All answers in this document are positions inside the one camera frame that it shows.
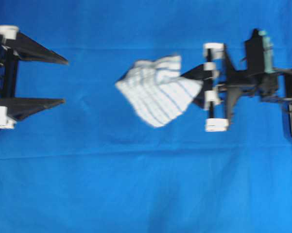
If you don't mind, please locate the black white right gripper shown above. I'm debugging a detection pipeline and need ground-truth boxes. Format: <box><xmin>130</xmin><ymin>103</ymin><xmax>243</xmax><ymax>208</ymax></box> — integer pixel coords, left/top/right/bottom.
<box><xmin>181</xmin><ymin>43</ymin><xmax>259</xmax><ymax>132</ymax></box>

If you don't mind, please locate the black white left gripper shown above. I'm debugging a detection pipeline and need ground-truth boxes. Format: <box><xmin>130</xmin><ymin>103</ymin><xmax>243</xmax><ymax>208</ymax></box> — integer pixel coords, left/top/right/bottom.
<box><xmin>0</xmin><ymin>25</ymin><xmax>69</xmax><ymax>130</ymax></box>

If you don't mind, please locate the white blue-striped towel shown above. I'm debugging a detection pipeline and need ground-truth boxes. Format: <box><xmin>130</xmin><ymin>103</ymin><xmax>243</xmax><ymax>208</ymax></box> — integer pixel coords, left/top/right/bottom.
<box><xmin>115</xmin><ymin>55</ymin><xmax>203</xmax><ymax>128</ymax></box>

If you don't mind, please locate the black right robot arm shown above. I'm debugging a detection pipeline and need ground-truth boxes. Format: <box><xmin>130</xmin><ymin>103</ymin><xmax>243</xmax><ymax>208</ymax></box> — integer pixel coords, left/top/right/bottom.
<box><xmin>182</xmin><ymin>29</ymin><xmax>292</xmax><ymax>137</ymax></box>

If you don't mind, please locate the blue table cloth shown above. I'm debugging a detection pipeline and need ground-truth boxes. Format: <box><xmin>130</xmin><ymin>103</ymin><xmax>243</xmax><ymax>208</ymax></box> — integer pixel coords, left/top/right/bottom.
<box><xmin>0</xmin><ymin>0</ymin><xmax>292</xmax><ymax>233</ymax></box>

